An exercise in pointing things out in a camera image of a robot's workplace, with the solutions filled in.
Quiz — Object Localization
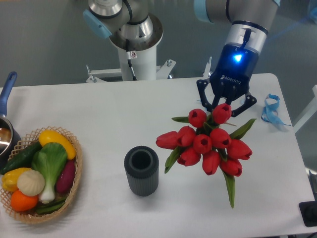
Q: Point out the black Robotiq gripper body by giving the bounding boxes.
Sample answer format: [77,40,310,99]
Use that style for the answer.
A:
[210,45,259,105]

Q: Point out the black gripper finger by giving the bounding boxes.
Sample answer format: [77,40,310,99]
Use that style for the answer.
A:
[231,92,257,117]
[196,79,213,112]

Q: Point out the red tulip bouquet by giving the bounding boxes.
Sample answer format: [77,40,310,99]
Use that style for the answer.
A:
[156,103,256,207]

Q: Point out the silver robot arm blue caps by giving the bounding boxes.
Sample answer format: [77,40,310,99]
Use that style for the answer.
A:
[83,0,280,117]

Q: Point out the dark grey ribbed vase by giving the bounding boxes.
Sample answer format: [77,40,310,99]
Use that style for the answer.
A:
[124,146,159,197]

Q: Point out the blue ribbon strip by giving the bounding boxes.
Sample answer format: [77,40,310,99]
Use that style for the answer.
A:
[261,94,291,126]

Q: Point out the black device at edge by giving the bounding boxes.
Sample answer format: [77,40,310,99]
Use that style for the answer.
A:
[299,201,317,227]

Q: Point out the yellow squash toy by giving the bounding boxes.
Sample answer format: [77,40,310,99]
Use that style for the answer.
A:
[39,129,76,160]

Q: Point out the purple sweet potato toy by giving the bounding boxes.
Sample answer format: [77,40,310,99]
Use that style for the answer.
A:
[55,160,76,193]

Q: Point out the green bok choy toy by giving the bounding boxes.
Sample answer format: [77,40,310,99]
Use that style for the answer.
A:
[32,142,67,204]

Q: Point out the woven wicker basket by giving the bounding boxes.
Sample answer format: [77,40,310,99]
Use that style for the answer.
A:
[0,126,83,224]

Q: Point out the dark green cucumber toy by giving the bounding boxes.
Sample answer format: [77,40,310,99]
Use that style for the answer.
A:
[0,141,42,175]

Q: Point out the cream garlic bulb toy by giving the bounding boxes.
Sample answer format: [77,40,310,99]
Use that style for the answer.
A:
[17,170,45,196]

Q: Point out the green pea pod toy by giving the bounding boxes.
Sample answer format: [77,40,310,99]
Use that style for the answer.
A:
[35,197,66,215]

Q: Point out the yellow bell pepper toy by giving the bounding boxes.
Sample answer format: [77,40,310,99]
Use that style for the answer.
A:
[1,168,31,192]

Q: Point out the orange fruit toy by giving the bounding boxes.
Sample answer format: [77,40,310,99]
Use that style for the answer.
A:
[10,190,38,212]

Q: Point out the white metal frame bracket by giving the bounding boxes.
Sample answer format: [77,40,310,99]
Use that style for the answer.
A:
[293,85,317,133]

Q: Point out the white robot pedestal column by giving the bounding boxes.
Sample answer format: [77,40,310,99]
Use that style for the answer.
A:
[110,13,163,81]

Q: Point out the blue handled saucepan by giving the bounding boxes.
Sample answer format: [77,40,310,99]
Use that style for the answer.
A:
[0,71,21,169]

